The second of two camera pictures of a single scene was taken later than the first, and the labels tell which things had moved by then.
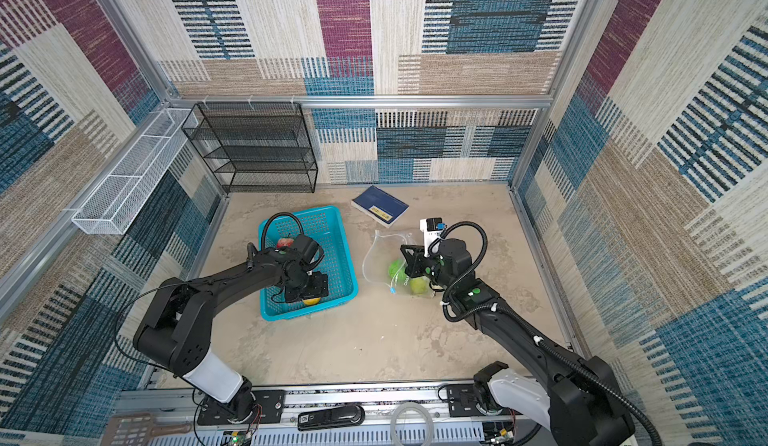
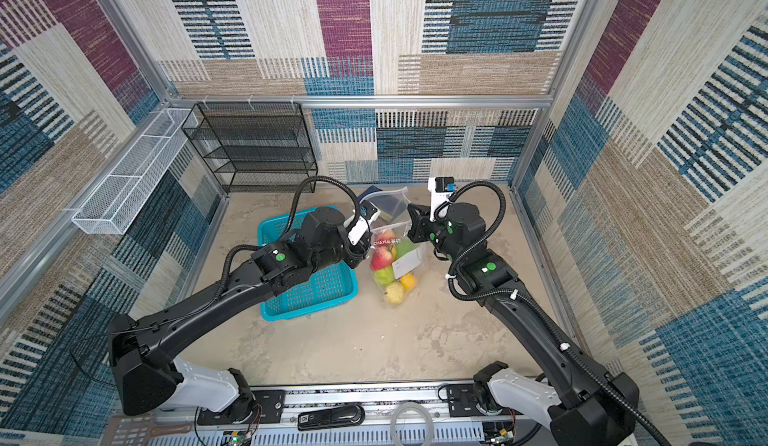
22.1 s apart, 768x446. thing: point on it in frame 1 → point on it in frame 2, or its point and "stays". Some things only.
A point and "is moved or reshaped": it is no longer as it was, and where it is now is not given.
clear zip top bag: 385,264 is moved or reshaped
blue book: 380,206 stays
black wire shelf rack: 254,147 stays
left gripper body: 312,286 → 342,252
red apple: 284,242 is moved or reshaped
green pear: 418,285 → 384,276
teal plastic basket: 327,228 stays
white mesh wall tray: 110,208 stays
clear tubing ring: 423,410 stays
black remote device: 340,416 stays
